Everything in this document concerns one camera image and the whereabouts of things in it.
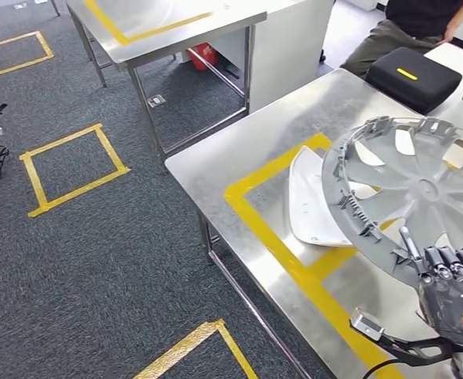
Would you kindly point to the yellow tape on workbench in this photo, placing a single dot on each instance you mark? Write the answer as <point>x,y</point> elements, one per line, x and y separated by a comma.
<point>279,240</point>

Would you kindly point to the steel workbench with yellow tape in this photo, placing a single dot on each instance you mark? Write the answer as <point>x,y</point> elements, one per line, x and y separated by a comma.
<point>255,151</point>

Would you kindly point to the black case with yellow mark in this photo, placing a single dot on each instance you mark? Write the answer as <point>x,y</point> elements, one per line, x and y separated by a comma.
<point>413,91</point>

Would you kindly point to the white cabinet panel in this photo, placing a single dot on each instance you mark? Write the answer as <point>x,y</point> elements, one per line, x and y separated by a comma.
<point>287,52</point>

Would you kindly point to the red box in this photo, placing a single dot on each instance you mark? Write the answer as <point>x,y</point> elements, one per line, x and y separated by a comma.
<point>202,56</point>

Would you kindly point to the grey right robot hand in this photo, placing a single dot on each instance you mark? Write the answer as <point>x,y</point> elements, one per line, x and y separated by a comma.
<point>452,303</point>

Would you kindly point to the black right camera bracket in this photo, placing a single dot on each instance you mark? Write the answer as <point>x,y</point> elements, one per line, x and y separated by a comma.
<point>409,348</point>

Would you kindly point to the yellow tape on steel table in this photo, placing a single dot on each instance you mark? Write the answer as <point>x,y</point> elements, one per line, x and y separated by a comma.
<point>109,29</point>

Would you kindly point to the white plastic panel part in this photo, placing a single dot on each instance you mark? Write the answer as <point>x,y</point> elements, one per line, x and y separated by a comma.
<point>310,204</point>

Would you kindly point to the person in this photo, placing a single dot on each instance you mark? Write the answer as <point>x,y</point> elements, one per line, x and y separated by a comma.
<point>420,13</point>

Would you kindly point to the silver plastic wheel hubcap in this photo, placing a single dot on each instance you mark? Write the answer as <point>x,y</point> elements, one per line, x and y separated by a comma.
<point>425,191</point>

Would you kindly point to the metal floor socket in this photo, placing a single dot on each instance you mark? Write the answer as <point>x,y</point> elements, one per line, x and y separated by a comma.
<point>156,101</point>

